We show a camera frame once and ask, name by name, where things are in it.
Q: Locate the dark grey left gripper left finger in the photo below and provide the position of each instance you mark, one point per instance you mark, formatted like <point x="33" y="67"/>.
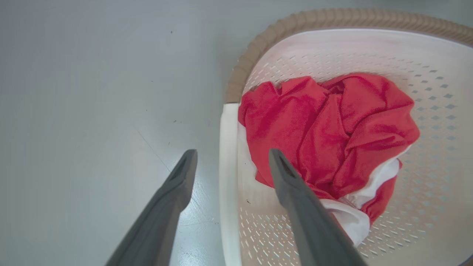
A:
<point x="159" y="218"/>

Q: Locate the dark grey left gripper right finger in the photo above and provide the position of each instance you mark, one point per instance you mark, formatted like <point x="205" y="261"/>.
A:
<point x="310" y="221"/>

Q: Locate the white perforated plastic laundry basket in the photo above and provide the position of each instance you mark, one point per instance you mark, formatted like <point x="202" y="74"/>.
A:
<point x="425" y="207"/>

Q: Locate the red cloth garment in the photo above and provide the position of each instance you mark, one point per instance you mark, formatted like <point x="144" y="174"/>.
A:
<point x="325" y="133"/>

